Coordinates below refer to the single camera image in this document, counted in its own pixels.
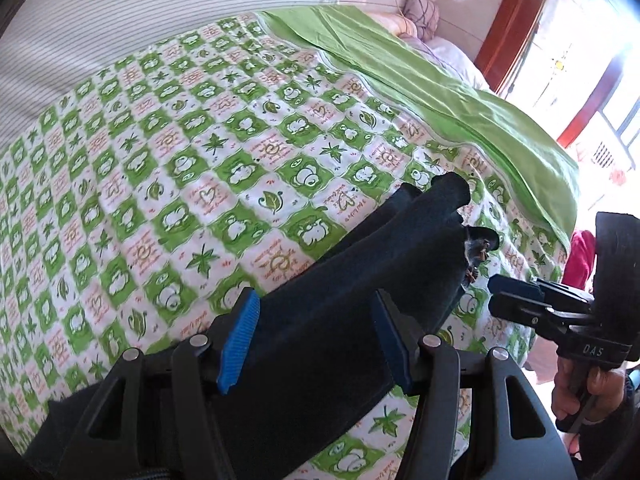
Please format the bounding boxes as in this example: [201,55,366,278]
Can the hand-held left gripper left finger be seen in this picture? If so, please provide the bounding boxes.
[55,287,261,480]

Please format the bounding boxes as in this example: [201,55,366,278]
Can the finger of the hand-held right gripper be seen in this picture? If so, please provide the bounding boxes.
[487,293,568,335]
[487,274,544,302]

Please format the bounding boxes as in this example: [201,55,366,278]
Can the purple patterned pillow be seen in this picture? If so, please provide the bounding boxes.
[403,0,442,37]

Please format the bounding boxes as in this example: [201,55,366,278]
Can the dark navy pants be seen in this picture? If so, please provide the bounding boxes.
[20,172,501,480]

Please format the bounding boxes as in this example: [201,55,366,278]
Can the pale lilac quilt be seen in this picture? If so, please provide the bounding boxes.
[409,34,497,94]

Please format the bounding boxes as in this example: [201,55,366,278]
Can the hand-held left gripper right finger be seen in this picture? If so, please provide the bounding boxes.
[372,289,579,480]

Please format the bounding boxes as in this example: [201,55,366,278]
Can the person's right forearm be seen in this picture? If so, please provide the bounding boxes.
[585,372,640,466]

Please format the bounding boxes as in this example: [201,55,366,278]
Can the person's right hand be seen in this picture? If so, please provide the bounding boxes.
[550,355,635,427]

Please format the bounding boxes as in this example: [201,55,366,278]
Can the plain green blanket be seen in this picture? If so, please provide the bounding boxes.
[259,4,581,252]

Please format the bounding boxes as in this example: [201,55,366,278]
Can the green printed bed sheet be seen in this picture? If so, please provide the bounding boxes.
[0,7,581,480]

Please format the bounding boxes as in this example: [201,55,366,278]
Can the white striped headboard cushion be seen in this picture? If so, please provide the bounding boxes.
[0,0,347,147]

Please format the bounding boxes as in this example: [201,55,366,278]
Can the red wooden door frame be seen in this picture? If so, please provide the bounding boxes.
[474,0,562,97]

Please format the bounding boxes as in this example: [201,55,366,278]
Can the red cloth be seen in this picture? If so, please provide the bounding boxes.
[562,230,599,289]

